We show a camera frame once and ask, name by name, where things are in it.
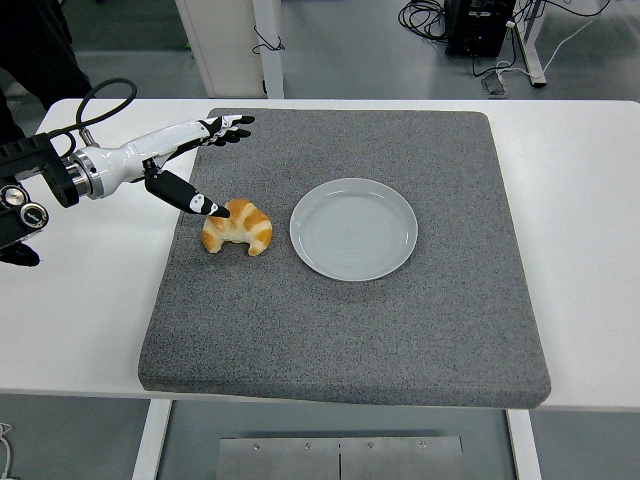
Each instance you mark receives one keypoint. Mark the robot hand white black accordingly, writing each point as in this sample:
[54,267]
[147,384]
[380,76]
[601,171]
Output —
[125,160]

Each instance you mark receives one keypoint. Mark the croissant bread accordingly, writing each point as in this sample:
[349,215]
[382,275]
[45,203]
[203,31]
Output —
[250,230]

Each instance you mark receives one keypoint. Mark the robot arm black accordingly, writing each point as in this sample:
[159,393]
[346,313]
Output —
[60,180]

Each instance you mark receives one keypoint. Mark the grey round plate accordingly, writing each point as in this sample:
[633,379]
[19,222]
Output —
[350,235]

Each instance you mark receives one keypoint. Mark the grey metal plate with screws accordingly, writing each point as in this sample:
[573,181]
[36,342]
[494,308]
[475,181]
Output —
[300,460]

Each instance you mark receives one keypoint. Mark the person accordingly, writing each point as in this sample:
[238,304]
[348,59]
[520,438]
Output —
[40,40]

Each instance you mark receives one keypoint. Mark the grey felt mat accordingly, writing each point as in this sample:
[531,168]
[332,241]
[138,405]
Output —
[325,340]

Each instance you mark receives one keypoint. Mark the white table leg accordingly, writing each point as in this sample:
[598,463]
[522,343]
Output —
[150,440]
[525,445]

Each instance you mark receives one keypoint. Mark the black computer case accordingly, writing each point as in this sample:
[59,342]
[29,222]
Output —
[475,30]

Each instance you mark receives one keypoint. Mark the grey floor socket box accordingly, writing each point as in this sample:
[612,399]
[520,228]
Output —
[495,84]

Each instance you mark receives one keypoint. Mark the white desk leg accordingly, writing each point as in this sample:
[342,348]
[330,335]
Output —
[532,50]

